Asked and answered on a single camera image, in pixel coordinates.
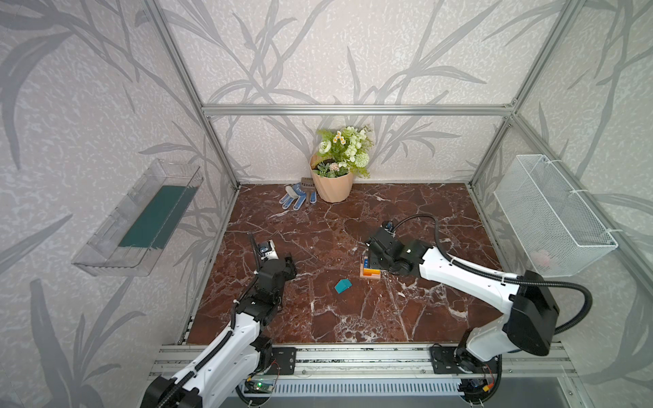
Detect orange rectangular block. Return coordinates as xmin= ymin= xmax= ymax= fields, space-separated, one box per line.
xmin=361 ymin=269 xmax=381 ymax=276

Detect teal wedge block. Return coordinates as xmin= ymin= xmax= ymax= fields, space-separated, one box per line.
xmin=334 ymin=279 xmax=352 ymax=294

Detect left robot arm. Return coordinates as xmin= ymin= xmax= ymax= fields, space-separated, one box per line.
xmin=140 ymin=256 xmax=297 ymax=407

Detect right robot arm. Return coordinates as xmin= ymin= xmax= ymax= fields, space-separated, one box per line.
xmin=367 ymin=228 xmax=559 ymax=372

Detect left green circuit board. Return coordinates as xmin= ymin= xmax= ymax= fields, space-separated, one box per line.
xmin=244 ymin=378 xmax=275 ymax=394

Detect beige flower pot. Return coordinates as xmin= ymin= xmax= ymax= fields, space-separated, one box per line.
xmin=309 ymin=154 xmax=355 ymax=203

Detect blue dotted work glove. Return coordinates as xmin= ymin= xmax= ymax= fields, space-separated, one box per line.
xmin=280 ymin=183 xmax=317 ymax=211

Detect green artificial plant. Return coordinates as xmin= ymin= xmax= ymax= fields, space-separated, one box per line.
xmin=311 ymin=126 xmax=373 ymax=179

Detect pink object in basket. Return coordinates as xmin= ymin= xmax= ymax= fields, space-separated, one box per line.
xmin=530 ymin=249 xmax=554 ymax=270

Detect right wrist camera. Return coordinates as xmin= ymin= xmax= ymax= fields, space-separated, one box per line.
xmin=382 ymin=221 xmax=395 ymax=233

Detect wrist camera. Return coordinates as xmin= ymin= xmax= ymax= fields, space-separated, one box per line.
xmin=382 ymin=221 xmax=395 ymax=233
xmin=258 ymin=240 xmax=279 ymax=262

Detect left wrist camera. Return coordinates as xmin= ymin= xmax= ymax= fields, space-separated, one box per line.
xmin=258 ymin=240 xmax=279 ymax=262

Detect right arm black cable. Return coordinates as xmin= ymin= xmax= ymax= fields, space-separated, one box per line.
xmin=391 ymin=213 xmax=593 ymax=404

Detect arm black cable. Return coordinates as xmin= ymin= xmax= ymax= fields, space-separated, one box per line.
xmin=152 ymin=232 xmax=264 ymax=408
xmin=391 ymin=213 xmax=593 ymax=404

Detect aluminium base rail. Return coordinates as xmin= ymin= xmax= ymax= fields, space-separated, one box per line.
xmin=134 ymin=342 xmax=577 ymax=404

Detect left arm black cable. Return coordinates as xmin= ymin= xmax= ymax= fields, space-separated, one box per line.
xmin=152 ymin=232 xmax=264 ymax=408

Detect clear plastic wall shelf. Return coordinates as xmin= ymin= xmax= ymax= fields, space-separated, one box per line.
xmin=71 ymin=159 xmax=204 ymax=277

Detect right base connector wires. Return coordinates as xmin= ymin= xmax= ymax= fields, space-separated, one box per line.
xmin=457 ymin=364 xmax=498 ymax=405

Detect white wire basket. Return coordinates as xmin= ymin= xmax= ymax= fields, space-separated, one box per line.
xmin=494 ymin=155 xmax=618 ymax=278

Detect aluminium cage frame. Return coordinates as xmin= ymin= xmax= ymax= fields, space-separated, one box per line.
xmin=142 ymin=0 xmax=653 ymax=307

